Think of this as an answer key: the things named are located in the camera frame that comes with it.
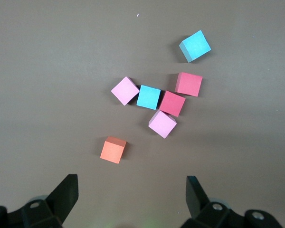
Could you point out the pink cube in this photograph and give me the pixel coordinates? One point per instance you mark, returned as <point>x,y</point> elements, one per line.
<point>125,90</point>
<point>162,124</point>

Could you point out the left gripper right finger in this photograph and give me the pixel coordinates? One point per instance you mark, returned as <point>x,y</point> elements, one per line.
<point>194,194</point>

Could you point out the brown table mat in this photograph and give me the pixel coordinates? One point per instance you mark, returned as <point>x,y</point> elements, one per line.
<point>61,71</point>

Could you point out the light blue cube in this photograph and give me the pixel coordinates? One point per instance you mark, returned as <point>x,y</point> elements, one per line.
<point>148,97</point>
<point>196,46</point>

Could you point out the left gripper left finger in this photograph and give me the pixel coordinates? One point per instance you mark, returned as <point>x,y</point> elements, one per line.
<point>64,194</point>

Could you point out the red cube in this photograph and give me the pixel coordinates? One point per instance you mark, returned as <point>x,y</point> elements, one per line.
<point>173,103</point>
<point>188,84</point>

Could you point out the orange cube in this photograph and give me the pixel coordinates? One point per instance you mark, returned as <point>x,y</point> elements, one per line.
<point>113,149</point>

